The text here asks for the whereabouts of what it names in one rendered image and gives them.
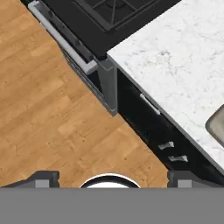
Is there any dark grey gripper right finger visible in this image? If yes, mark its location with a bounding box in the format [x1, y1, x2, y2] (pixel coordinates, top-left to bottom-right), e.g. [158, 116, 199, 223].
[166, 170, 223, 189]

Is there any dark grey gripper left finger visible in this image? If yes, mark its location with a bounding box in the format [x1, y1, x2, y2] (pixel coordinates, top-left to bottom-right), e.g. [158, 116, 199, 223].
[2, 170, 60, 189]

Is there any steel sink basin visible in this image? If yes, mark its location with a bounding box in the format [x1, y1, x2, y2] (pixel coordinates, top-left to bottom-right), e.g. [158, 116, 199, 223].
[205, 104, 224, 149]

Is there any black cabinet run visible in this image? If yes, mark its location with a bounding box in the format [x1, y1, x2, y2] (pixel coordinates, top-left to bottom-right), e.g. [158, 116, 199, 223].
[116, 69, 224, 187]

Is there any round white and black object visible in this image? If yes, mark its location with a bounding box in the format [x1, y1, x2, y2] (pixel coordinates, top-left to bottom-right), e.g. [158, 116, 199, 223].
[79, 172, 142, 189]

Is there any black stove with hob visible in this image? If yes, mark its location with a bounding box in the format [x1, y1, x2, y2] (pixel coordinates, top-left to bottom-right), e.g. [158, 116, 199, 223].
[19, 0, 182, 117]

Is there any short silver cabinet handle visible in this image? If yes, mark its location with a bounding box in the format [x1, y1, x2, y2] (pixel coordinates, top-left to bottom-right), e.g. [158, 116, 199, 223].
[157, 141, 175, 151]
[168, 155, 189, 163]

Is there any long silver drawer handle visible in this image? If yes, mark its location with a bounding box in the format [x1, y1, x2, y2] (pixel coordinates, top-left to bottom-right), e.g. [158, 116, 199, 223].
[139, 93, 161, 116]

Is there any grey oven door handle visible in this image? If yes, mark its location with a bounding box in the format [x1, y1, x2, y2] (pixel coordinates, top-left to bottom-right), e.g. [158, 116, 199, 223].
[27, 0, 99, 76]

